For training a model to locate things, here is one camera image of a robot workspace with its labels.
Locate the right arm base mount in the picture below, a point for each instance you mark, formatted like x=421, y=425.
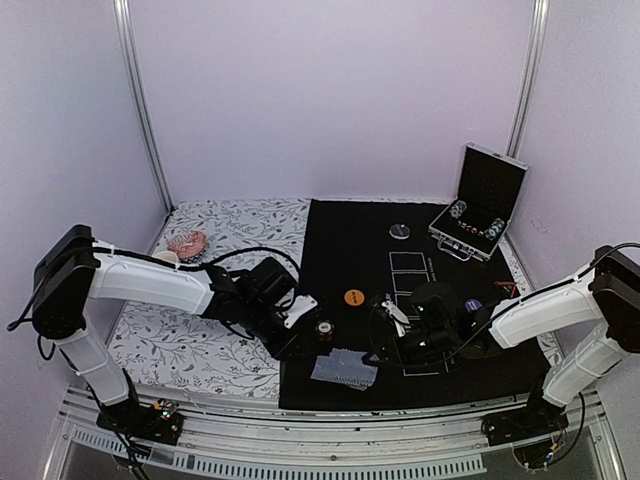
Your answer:
x=536, y=418

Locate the blue card deck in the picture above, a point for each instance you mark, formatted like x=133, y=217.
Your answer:
x=345, y=367

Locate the white cup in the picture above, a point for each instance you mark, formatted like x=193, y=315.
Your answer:
x=167, y=256

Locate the red black chip stack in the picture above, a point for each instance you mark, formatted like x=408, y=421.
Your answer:
x=324, y=331

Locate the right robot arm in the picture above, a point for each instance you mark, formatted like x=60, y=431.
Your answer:
x=605, y=292

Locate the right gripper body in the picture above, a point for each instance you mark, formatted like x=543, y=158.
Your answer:
x=439, y=340

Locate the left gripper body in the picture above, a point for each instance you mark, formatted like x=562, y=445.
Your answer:
x=255, y=322

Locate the left aluminium post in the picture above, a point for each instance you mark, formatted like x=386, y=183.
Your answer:
x=125, y=30

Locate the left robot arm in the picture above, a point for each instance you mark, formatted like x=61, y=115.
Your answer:
x=80, y=268

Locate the aluminium poker chip case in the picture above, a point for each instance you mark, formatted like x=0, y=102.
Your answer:
x=490, y=183

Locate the aluminium front rail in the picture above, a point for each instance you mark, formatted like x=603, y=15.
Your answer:
x=230, y=437

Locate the left chip stack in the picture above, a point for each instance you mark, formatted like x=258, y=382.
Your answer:
x=457, y=209

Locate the triangular all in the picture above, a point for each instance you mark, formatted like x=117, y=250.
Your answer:
x=509, y=289

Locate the right aluminium post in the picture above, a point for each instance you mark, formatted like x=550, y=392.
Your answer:
x=531, y=67

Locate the black dealer button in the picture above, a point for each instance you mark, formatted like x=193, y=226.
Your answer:
x=400, y=231

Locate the aluminium post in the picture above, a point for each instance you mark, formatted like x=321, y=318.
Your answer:
x=531, y=67
x=125, y=30

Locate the right chip stack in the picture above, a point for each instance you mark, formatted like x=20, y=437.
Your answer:
x=495, y=229

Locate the orange big blind button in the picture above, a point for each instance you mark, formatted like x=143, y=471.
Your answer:
x=354, y=297

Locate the black poker mat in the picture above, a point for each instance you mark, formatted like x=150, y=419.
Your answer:
x=347, y=246

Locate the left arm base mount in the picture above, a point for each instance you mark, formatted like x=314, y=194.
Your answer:
x=159, y=422

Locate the purple small blind button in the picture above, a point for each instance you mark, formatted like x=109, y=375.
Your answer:
x=472, y=305

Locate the red patterned bowl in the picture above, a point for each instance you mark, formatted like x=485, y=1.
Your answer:
x=188, y=246

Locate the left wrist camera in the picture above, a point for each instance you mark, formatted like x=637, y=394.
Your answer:
x=302, y=305

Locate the floral tablecloth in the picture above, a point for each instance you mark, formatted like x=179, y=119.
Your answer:
x=166, y=348

